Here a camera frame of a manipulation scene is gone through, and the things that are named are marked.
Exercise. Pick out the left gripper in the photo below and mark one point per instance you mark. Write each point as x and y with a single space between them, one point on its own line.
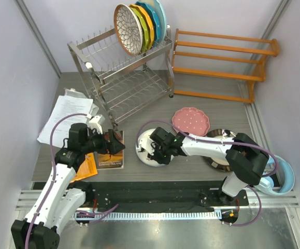
111 147

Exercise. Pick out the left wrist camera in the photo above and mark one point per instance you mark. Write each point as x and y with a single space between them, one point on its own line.
95 122

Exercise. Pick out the pink dotted plate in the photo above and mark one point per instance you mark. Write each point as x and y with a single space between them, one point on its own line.
191 120

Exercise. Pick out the blue dotted plate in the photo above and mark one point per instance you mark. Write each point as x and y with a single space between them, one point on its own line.
155 19

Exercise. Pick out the brown floral pattern plate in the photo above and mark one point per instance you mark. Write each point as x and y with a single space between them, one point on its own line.
128 29

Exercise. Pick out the steel dish rack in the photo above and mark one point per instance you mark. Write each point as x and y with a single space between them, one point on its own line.
123 84

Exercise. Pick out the light blue plate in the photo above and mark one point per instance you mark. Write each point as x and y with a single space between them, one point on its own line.
158 7

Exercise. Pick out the dark paperback book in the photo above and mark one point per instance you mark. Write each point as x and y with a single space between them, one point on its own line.
107 161

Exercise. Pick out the stack of white papers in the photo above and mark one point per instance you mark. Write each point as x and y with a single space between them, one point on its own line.
72 102

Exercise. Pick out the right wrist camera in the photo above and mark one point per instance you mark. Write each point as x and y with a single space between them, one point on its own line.
145 144

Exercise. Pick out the light blue headphones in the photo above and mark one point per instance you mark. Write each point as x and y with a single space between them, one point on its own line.
286 175

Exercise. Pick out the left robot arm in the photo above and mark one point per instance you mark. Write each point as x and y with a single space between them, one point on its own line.
60 197

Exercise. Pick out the white strawberry plate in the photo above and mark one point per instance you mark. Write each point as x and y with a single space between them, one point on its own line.
159 136

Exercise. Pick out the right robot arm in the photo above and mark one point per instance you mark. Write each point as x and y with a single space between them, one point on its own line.
245 157

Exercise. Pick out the orange plate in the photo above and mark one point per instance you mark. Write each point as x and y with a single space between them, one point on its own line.
150 27

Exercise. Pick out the orange wooden shelf rack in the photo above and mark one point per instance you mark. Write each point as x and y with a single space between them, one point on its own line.
222 56

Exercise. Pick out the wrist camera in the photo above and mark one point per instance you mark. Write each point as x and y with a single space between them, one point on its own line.
145 144
95 122

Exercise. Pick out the dark rimmed cream plate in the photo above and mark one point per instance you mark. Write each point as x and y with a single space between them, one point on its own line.
219 164

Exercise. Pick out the orange booklet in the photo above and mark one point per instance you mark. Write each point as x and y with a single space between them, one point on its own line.
87 169

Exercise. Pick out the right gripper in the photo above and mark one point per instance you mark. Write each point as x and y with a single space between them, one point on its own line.
155 157

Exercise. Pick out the green plate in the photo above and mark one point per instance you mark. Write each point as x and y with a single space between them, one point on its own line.
144 30

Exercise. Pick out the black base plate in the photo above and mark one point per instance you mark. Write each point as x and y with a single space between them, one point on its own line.
157 197

